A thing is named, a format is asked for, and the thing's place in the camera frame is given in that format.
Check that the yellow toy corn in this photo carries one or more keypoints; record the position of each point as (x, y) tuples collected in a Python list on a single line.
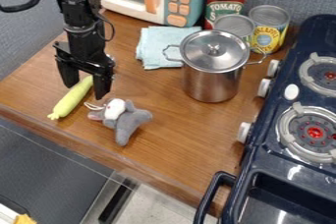
[(72, 98)]

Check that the green can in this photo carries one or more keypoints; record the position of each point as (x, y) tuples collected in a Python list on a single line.
[(236, 26)]

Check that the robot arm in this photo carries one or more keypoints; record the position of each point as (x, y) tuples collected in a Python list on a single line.
[(74, 3)]

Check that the grey plush animal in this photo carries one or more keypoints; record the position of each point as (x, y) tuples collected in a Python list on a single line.
[(122, 118)]

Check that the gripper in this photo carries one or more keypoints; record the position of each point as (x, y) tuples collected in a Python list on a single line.
[(85, 46)]

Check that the silver lid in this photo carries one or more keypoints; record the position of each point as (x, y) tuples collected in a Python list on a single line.
[(214, 50)]

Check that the yellow can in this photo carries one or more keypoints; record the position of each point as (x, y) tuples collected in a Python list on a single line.
[(270, 29)]

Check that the silver pot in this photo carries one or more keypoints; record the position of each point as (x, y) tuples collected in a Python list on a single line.
[(212, 84)]

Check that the red can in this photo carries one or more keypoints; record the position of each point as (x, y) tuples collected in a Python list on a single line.
[(224, 3)]

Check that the toy stove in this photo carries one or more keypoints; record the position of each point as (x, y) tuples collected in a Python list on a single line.
[(293, 129)]

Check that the light blue cloth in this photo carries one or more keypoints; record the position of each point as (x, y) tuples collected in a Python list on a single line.
[(157, 46)]

